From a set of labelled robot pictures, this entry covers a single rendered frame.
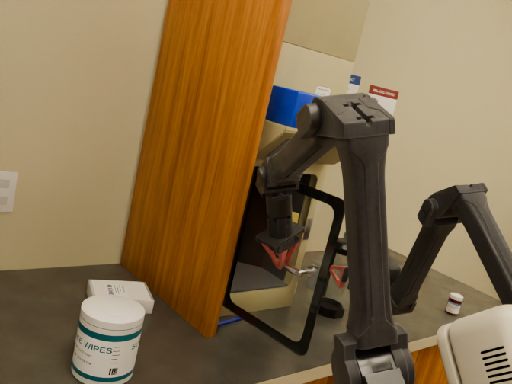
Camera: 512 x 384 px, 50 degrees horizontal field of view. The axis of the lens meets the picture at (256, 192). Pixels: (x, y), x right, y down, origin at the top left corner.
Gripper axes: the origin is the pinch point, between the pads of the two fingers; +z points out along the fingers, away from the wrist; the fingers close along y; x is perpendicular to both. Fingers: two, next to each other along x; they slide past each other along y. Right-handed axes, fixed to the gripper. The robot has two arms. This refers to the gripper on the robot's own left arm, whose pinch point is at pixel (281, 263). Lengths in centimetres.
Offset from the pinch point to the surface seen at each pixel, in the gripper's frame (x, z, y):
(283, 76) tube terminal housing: -22.5, -34.2, -26.4
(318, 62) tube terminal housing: -21, -35, -39
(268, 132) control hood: -16.9, -24.0, -14.4
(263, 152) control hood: -18.1, -18.5, -13.3
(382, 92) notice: -54, 6, -121
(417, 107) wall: -51, 20, -146
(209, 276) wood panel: -17.4, 8.2, 8.8
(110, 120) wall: -67, -19, 2
